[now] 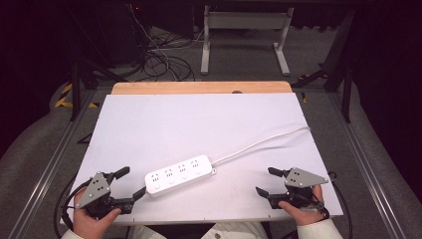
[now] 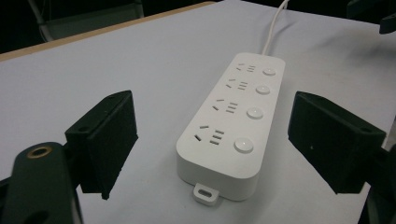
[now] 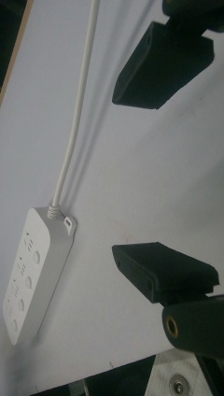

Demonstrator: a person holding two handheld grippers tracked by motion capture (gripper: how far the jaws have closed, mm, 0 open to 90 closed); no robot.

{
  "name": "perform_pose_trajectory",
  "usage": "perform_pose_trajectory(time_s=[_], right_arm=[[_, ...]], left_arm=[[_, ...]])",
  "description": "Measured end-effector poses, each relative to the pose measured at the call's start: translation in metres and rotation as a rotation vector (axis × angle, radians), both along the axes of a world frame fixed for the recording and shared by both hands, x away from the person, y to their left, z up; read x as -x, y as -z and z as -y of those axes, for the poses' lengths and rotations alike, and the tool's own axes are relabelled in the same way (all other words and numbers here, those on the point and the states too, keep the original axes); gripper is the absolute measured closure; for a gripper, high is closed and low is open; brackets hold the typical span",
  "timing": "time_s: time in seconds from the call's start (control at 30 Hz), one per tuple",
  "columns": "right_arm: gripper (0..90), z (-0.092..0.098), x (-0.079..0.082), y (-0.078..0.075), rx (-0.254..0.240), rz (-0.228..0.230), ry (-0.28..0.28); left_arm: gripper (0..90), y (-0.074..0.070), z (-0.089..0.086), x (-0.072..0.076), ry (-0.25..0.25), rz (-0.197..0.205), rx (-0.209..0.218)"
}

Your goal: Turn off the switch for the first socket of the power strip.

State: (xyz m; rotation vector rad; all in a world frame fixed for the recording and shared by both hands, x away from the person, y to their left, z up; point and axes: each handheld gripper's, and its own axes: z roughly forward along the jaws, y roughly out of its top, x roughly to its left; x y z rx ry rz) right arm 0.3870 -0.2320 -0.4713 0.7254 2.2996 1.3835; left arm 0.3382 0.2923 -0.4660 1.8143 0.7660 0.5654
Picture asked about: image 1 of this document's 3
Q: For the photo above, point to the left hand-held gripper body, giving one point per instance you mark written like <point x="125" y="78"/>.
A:
<point x="98" y="189"/>

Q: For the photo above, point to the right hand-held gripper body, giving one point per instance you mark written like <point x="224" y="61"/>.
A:
<point x="300" y="179"/>

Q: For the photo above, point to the white power strip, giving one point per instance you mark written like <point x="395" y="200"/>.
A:
<point x="180" y="176"/>

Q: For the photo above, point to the person's left hand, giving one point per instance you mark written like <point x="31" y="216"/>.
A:
<point x="88" y="224"/>

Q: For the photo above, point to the person's right hand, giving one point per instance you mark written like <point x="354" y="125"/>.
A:
<point x="308" y="215"/>

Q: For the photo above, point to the person's light clothing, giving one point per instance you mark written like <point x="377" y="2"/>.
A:
<point x="232" y="230"/>

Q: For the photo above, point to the white table cover board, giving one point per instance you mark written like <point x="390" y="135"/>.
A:
<point x="199" y="126"/>

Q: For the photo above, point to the yellow black hazard tape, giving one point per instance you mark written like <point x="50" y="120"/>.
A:
<point x="64" y="99"/>

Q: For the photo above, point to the black tripod stand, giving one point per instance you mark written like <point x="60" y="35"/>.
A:
<point x="78" y="83"/>

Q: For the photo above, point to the black metal stand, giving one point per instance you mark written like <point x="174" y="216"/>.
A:
<point x="338" y="66"/>

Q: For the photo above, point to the black equipment box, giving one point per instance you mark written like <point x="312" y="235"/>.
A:
<point x="122" y="33"/>

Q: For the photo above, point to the aluminium floor rail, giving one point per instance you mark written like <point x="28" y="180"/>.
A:
<point x="361" y="166"/>
<point x="46" y="172"/>

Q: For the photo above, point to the white metal desk frame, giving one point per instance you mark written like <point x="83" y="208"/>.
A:
<point x="245" y="20"/>

